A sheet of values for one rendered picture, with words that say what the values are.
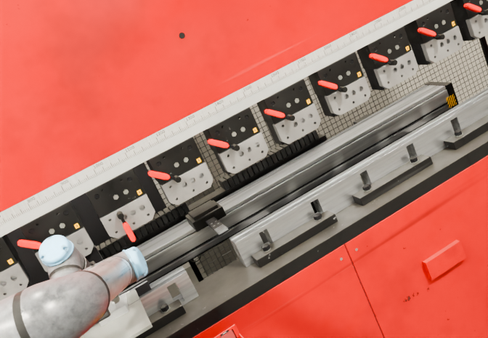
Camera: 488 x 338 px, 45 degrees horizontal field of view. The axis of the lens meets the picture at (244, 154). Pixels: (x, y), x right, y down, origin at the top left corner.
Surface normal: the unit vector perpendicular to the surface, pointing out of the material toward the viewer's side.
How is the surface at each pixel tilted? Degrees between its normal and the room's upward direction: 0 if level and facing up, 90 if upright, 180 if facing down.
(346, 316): 90
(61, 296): 55
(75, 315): 91
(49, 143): 90
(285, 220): 90
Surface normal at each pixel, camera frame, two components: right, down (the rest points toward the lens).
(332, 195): 0.33, 0.14
